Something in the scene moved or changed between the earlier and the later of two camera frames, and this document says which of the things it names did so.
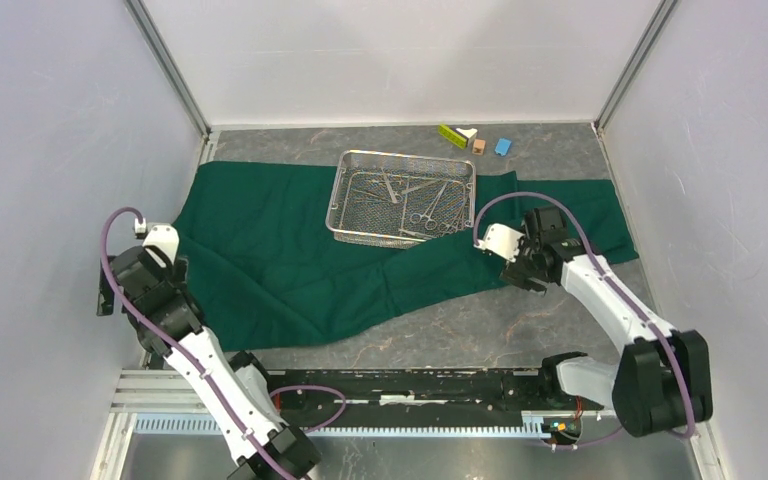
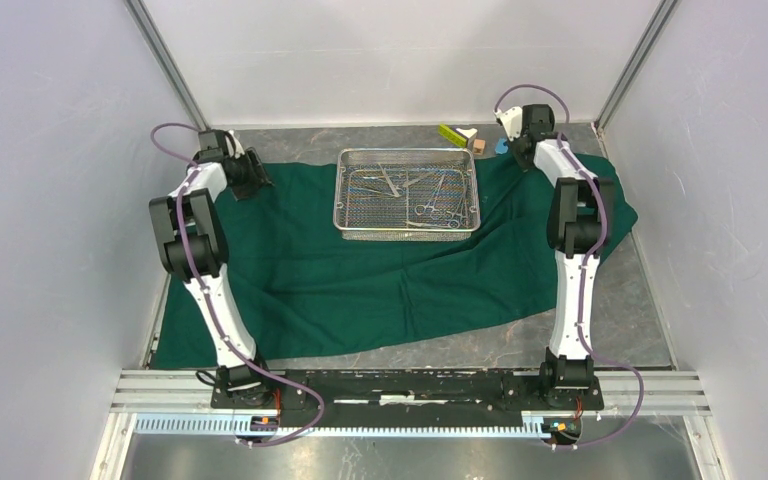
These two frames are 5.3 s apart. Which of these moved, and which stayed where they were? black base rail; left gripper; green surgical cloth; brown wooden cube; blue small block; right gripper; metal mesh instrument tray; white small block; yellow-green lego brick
Moved: left gripper; right gripper; green surgical cloth
Stayed: blue small block; metal mesh instrument tray; brown wooden cube; black base rail; white small block; yellow-green lego brick
